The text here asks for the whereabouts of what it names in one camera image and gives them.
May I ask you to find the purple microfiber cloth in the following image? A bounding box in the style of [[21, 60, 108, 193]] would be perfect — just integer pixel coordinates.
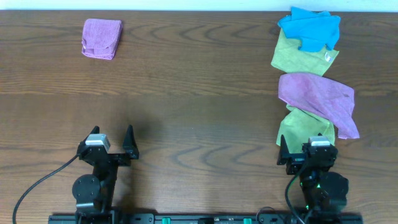
[[278, 73, 360, 139]]

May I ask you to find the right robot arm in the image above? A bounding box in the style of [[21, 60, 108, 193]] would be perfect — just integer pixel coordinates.
[[277, 134, 349, 224]]

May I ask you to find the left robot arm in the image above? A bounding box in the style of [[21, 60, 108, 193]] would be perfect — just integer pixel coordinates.
[[72, 125, 139, 223]]

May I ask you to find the crumpled green cloth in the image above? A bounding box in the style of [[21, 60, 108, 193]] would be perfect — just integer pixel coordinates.
[[276, 105, 335, 153]]

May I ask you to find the flat green cloth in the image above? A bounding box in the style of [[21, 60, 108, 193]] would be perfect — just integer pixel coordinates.
[[271, 29, 339, 76]]

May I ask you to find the folded purple cloth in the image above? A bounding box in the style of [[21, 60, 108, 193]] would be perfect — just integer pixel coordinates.
[[81, 19, 123, 60]]

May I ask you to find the blue microfiber cloth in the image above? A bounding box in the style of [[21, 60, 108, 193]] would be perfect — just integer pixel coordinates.
[[277, 7, 341, 52]]

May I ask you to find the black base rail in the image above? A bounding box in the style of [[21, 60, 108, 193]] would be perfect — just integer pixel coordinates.
[[47, 212, 364, 224]]

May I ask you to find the left black cable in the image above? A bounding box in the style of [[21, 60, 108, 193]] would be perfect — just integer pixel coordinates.
[[12, 152, 80, 224]]

